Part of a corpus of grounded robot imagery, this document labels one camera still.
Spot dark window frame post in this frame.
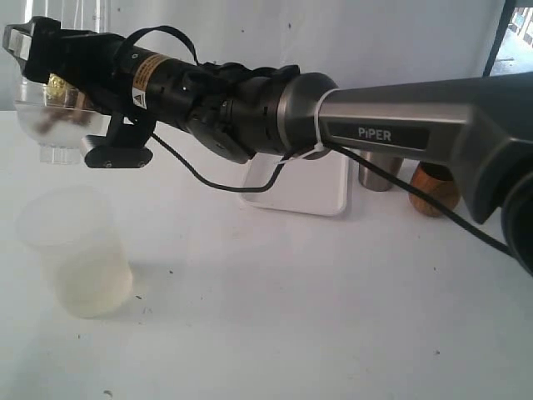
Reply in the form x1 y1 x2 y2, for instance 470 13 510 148
482 0 517 77

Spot gold coin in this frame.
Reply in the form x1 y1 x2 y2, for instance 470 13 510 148
45 74 72 102

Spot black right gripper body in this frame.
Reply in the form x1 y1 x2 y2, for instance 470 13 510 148
20 16 157 170

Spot clear shaker body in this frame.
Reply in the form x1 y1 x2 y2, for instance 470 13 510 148
16 0 113 116

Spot brown wooden cup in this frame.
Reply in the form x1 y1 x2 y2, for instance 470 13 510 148
409 162 461 218

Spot white square tray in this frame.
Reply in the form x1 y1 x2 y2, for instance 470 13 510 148
238 152 349 217

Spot translucent plastic cup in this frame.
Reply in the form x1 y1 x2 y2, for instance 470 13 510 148
16 186 133 318

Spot stainless steel cup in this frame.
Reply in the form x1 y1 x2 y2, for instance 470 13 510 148
357 149 405 193

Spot clear shaker dome lid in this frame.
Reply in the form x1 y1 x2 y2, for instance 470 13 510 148
15 101 104 165

